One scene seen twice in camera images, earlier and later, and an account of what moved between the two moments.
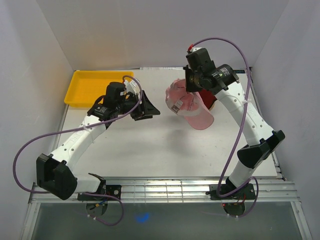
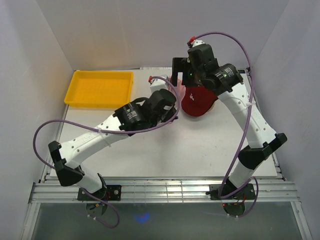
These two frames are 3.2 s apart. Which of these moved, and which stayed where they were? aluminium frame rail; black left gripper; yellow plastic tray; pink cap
Moved: black left gripper; pink cap
Stayed: yellow plastic tray; aluminium frame rail
